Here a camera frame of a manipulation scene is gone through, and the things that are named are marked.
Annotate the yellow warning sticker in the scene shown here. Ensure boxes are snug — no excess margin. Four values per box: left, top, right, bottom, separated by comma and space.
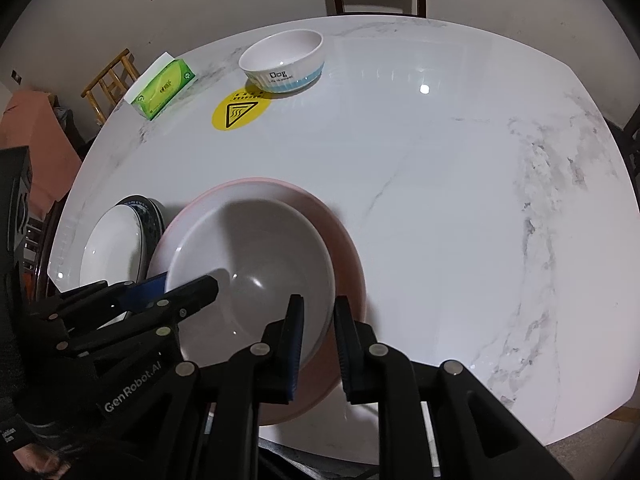
212, 89, 272, 132

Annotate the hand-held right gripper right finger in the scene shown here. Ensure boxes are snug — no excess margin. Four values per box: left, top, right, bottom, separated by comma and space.
334, 295, 576, 480

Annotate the white bowl with blue band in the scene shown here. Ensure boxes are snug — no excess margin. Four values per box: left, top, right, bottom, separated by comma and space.
238, 29, 326, 95

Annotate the white plate with pink flowers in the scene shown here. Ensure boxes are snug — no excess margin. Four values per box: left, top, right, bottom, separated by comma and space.
79, 203, 152, 328

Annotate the person's left hand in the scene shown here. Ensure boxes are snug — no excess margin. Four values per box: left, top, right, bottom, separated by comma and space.
12, 442, 73, 478

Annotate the green tissue pack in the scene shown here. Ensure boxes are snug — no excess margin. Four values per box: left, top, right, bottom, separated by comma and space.
125, 52, 197, 122

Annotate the light bamboo chair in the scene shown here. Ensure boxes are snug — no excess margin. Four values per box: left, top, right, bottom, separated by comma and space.
81, 49, 142, 126

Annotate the orange cloth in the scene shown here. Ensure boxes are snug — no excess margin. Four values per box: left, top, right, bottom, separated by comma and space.
0, 90, 83, 216

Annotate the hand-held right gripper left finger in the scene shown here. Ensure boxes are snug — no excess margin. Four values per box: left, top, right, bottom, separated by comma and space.
115, 294, 307, 480

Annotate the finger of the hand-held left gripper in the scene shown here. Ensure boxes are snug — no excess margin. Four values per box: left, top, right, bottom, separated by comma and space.
30, 272, 169, 328
55, 275, 220, 356

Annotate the white ribbed bowl pink base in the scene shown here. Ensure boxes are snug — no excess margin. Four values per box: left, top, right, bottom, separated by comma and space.
165, 197, 336, 368

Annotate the blue floral plate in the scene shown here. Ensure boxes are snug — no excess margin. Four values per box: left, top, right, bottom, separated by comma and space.
114, 195, 166, 243
120, 199, 160, 261

